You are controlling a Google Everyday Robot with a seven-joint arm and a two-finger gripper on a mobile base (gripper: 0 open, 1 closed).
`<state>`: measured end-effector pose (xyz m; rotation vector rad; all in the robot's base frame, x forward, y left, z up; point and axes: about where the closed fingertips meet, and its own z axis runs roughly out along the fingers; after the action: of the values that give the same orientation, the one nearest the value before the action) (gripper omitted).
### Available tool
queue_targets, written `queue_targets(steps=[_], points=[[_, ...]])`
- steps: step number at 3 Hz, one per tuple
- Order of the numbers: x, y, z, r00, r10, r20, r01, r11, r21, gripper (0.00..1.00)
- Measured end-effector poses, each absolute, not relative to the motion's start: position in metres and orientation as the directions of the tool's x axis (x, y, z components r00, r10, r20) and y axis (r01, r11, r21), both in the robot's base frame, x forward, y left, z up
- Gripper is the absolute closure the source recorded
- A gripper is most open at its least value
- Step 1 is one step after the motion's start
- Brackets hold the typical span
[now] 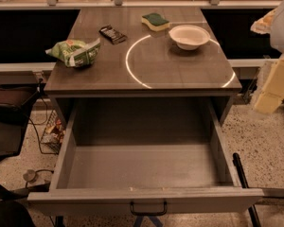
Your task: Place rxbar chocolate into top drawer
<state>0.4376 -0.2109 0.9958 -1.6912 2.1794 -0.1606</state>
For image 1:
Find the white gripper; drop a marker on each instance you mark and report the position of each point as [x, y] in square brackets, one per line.
[283, 28]

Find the green yellow sponge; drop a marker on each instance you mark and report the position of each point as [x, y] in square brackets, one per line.
[155, 22]

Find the open grey top drawer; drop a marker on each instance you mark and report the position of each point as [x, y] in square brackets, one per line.
[146, 150]

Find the wire basket with snacks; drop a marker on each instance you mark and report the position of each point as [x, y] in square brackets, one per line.
[53, 133]

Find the grey cabinet with top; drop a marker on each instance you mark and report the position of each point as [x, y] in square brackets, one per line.
[146, 64]

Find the green chip bag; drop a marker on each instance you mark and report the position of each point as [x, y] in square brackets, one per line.
[75, 53]

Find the white paper bowl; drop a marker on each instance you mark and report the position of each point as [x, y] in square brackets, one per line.
[189, 37]

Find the black pole on floor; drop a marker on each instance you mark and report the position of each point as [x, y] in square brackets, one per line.
[252, 210]

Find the dark office chair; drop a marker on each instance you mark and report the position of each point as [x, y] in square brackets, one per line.
[15, 108]

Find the dark chocolate bar wrapper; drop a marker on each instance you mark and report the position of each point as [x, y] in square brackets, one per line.
[114, 36]

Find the black drawer handle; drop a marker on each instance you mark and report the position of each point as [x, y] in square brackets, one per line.
[148, 209]

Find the round floor plug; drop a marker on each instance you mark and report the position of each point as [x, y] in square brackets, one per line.
[30, 176]

